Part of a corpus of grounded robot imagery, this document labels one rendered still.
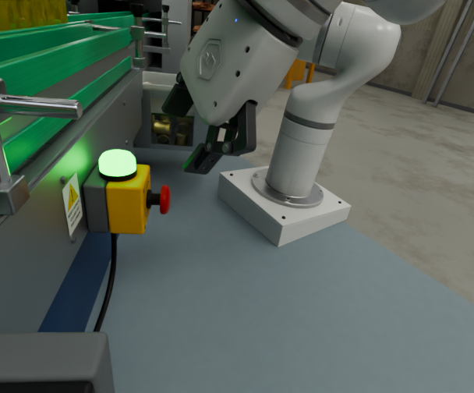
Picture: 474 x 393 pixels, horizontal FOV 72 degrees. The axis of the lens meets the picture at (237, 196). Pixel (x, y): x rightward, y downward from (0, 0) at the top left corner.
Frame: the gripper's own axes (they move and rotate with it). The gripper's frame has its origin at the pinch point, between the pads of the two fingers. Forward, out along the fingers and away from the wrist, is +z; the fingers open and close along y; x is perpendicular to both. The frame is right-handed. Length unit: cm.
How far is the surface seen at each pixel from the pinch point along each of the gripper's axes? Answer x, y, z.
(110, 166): -5.9, -1.0, 7.9
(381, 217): 220, -37, 67
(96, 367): -13.2, 21.7, 0.4
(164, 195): 0.8, 2.2, 8.7
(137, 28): 8.3, -44.2, 10.5
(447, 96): 728, -300, 1
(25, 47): -13.8, -19.2, 7.5
